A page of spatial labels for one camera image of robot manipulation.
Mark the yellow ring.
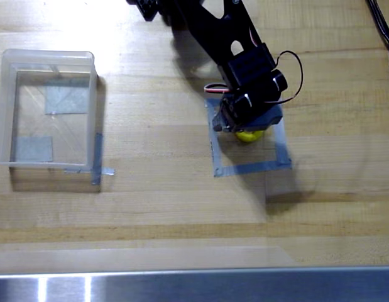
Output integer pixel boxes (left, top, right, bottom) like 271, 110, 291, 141
234, 129, 264, 144

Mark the clear plastic container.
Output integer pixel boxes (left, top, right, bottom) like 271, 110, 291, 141
0, 48, 98, 168

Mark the short grey tape strip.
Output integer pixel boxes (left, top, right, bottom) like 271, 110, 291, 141
63, 166, 116, 177
90, 132, 104, 186

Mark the grey tape patch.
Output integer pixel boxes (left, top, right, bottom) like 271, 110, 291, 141
14, 135, 54, 163
44, 84, 89, 115

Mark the black cable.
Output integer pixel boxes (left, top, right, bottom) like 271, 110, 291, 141
365, 0, 389, 104
373, 0, 389, 45

